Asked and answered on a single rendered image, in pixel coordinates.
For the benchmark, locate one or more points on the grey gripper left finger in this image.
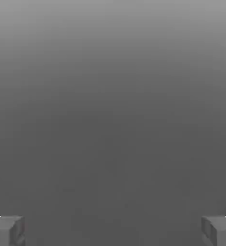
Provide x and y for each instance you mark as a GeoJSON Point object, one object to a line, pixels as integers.
{"type": "Point", "coordinates": [3, 231]}

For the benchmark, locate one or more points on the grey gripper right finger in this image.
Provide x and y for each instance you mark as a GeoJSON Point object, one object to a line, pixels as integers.
{"type": "Point", "coordinates": [221, 231]}

